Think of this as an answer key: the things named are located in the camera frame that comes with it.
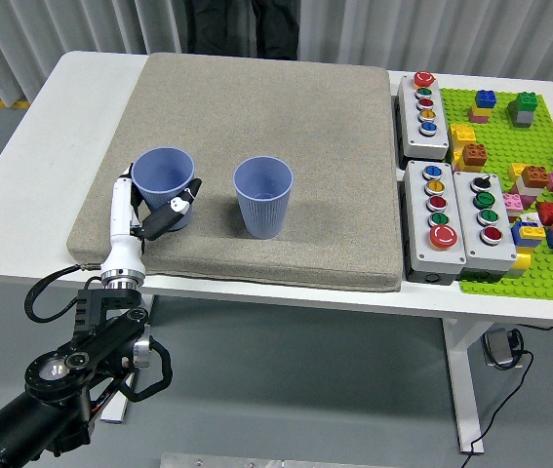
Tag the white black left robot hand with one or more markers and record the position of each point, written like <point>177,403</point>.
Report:
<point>122,229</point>

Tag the blue ribbed plastic cup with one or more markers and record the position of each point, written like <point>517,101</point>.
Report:
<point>261,214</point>
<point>164,170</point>

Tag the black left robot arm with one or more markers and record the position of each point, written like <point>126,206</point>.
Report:
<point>100,341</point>

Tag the white table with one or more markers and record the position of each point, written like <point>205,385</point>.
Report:
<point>95,68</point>

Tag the grey-brown fabric mat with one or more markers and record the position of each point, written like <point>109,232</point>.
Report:
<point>305,122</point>

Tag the white pleated curtain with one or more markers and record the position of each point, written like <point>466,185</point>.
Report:
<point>37,29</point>

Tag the grey five-button control box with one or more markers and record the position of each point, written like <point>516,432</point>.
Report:
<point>420,234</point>
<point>412,127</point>

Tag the grey four-button control box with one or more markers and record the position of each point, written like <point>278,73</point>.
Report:
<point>466,224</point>

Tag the orange-brown toy brick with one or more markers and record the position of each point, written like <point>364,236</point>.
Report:
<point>475,155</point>
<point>535,175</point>

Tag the blue toy brick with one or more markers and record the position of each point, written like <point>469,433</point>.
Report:
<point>485,99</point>
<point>520,239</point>

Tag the green studded baseplate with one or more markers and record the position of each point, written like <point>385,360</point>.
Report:
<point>500,146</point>

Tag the grey power adapter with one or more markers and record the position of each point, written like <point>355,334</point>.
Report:
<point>498,347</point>

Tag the white toy brick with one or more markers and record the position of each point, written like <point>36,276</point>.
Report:
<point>527,191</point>

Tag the flat yellow toy brick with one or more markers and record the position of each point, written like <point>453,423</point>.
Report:
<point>532,232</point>

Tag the grey toy brick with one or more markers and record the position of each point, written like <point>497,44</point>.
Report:
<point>525,119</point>

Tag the green toy brick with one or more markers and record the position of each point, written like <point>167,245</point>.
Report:
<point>525,101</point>

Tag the red toy brick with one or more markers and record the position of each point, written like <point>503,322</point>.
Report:
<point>546,212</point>

